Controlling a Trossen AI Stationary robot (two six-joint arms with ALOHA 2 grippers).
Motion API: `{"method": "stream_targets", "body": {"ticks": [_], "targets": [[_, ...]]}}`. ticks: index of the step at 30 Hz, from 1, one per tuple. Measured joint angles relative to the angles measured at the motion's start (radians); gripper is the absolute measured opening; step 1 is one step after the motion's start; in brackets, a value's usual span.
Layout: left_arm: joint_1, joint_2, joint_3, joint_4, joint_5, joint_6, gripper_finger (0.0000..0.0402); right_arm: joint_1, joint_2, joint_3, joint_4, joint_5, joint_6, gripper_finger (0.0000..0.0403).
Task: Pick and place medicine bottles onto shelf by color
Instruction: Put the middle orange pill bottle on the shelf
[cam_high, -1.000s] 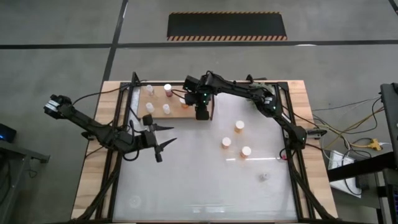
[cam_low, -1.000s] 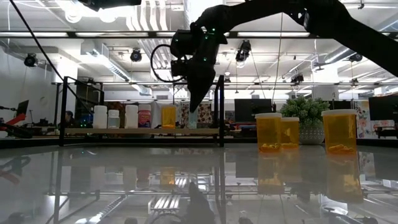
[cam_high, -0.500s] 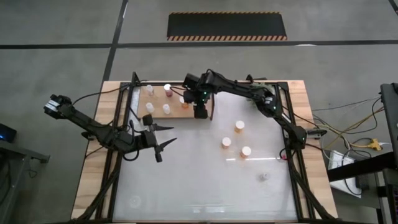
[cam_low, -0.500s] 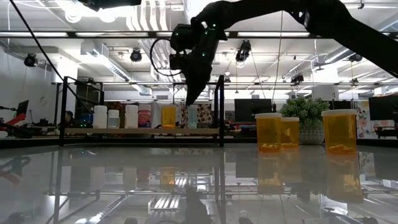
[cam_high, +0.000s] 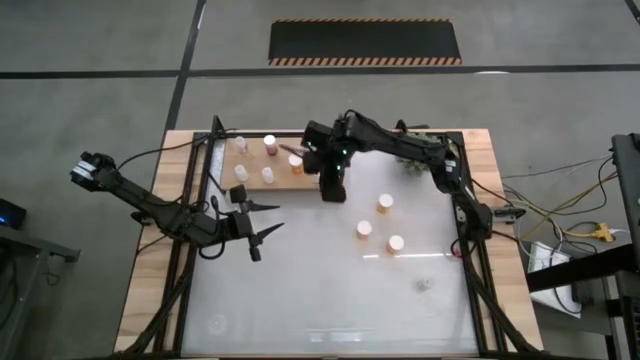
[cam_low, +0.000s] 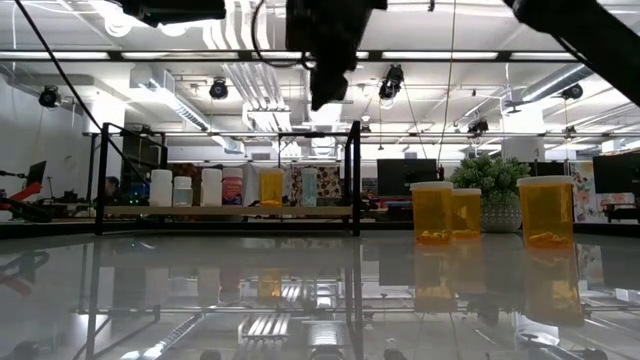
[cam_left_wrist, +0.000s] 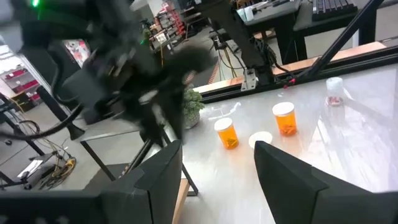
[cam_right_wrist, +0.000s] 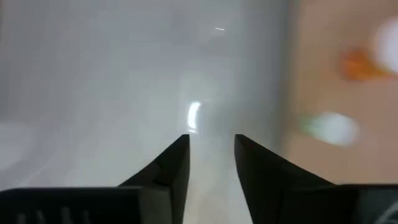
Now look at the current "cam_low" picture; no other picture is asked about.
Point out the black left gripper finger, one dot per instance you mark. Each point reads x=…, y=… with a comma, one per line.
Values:
x=327, y=85

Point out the small teal medicine bottle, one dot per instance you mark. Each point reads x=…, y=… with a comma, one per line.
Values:
x=309, y=190

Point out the orange pill bottle white cap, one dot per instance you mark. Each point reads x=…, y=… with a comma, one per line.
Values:
x=432, y=210
x=547, y=210
x=271, y=190
x=468, y=210

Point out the pink medicine bottle white cap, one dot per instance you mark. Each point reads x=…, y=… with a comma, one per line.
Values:
x=232, y=190

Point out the white plastic medicine bottle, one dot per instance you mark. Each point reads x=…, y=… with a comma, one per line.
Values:
x=211, y=190
x=161, y=190

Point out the clear medicine bottle white cap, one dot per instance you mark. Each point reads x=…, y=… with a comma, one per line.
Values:
x=182, y=195

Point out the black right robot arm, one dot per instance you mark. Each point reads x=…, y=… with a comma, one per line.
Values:
x=590, y=30

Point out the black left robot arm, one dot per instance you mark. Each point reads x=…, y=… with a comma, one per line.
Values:
x=175, y=10

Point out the black ceiling spotlight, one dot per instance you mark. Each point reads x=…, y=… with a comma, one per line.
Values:
x=572, y=91
x=391, y=82
x=50, y=96
x=478, y=126
x=218, y=90

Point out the floral patterned panel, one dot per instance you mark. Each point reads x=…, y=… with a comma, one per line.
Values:
x=585, y=200
x=330, y=182

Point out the black monitor screen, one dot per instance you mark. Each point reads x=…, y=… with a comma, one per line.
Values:
x=407, y=177
x=617, y=172

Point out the grey cloth cover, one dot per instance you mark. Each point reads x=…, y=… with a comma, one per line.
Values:
x=251, y=182

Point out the green potted plant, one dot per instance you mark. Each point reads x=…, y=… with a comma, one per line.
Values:
x=492, y=175

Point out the black equipment rack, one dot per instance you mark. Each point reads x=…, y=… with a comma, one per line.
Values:
x=137, y=160

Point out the person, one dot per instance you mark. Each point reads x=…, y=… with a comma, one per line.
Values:
x=111, y=190

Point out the small black monitor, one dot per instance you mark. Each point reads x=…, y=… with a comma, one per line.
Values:
x=36, y=172

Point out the red and black machine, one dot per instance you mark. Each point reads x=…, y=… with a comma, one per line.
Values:
x=22, y=192

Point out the wooden shelf with black frame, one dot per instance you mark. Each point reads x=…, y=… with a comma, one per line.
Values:
x=240, y=211

